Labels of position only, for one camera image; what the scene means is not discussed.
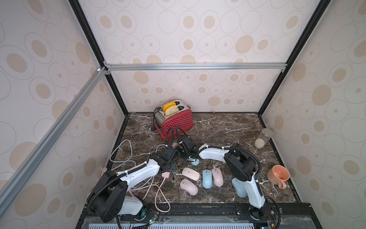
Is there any pink mouse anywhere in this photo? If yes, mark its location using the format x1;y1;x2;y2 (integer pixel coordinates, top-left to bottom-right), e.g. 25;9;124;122
211;168;224;187
180;179;198;196
182;168;200;181

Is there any pink power strip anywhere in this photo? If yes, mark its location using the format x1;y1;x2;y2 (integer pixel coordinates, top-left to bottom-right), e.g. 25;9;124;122
162;172;170;179

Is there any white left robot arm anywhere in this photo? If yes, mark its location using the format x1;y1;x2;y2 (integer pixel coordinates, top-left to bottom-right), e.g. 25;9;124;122
87;146;178;222

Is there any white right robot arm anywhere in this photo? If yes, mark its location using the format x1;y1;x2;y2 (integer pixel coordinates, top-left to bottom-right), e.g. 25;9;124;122
178;135;275;212

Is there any blue mouse near strip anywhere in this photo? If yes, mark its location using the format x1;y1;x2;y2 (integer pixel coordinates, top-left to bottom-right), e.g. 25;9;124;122
190;158;200;166

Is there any blue mouse middle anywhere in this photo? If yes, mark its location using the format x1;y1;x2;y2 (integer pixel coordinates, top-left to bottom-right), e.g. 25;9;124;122
202;169;213;189

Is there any blue mouse far right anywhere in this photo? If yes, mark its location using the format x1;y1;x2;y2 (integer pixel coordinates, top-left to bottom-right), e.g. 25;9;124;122
232;178;247;198

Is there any red polka dot toaster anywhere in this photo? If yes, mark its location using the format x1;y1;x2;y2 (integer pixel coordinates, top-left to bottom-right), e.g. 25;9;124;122
153;99;193;140

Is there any yellow toast slice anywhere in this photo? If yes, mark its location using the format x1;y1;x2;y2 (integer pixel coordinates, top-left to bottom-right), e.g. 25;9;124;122
163;102;179;116

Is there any glass jar with powder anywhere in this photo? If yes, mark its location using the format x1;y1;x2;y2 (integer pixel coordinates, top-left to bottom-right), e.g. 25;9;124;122
254;128;274;149

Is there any orange ceramic mug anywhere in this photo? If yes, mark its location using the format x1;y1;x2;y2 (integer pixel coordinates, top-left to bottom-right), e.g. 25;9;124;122
267;165;290;189

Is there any light blue power cable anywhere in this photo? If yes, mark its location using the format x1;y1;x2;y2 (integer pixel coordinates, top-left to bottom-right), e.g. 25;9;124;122
100;139;166;178

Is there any silver back frame bar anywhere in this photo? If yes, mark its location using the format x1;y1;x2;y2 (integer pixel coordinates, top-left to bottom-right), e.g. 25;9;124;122
107;63;287;71

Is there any silver frame bar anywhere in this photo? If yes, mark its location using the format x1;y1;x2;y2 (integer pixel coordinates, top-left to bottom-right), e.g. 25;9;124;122
0;67;106;215
107;63;287;71

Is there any black front rail base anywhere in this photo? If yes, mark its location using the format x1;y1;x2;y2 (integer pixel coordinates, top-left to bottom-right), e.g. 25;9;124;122
76;203;322;229

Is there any silver left frame bar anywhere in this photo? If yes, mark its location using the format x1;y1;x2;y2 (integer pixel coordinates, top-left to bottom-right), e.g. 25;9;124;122
0;67;106;215

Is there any black corner frame post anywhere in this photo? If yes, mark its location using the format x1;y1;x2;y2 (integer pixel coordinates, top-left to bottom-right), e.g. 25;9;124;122
68;0;129;116

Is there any black right frame post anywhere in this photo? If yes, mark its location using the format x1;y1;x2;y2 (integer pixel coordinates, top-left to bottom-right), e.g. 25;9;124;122
258;0;331;117

